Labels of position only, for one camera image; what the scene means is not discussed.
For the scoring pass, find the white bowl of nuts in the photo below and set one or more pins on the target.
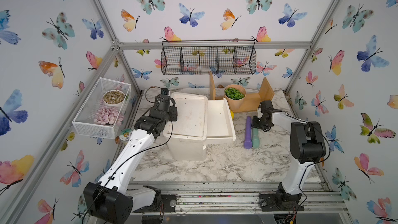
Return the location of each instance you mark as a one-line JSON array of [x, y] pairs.
[[114, 98]]

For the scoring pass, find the black wire wall basket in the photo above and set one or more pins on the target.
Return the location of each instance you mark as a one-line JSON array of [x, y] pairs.
[[201, 57]]

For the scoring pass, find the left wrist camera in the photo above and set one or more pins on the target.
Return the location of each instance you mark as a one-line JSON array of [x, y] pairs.
[[164, 91]]

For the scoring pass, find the pink pot with green plant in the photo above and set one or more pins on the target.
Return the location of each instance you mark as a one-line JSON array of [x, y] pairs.
[[235, 95]]

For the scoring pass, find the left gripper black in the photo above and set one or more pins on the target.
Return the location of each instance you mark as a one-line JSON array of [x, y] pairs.
[[173, 111]]

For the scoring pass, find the purple microphone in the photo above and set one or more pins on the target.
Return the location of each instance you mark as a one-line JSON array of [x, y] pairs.
[[248, 133]]

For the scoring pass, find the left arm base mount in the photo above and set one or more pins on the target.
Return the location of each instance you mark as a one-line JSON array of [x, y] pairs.
[[150, 200]]

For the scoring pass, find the clear jar sunflower lid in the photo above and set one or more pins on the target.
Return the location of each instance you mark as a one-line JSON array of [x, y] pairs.
[[125, 135]]

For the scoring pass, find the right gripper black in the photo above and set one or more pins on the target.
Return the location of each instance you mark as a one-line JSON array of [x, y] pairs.
[[254, 124]]

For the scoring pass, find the white top drawer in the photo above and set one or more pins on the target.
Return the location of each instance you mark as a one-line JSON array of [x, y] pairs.
[[220, 127]]

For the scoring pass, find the pink petal pile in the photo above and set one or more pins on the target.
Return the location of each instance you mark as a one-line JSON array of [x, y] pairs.
[[108, 116]]

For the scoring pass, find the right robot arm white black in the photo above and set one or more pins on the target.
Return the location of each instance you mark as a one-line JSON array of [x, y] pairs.
[[307, 147]]

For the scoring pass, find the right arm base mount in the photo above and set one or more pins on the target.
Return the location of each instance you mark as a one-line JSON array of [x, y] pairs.
[[280, 201]]

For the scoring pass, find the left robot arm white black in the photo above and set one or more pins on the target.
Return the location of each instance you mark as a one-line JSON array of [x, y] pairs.
[[107, 199]]

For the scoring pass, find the wooden shelf stand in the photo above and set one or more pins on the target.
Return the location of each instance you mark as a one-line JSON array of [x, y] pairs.
[[249, 103]]

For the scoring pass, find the white mesh wall basket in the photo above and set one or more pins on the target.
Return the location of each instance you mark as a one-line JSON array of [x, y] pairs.
[[83, 122]]

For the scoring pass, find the white drawer cabinet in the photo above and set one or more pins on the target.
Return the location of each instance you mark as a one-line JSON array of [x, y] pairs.
[[189, 133]]

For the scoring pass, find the green microphone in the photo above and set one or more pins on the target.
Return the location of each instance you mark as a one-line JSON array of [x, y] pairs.
[[255, 138]]

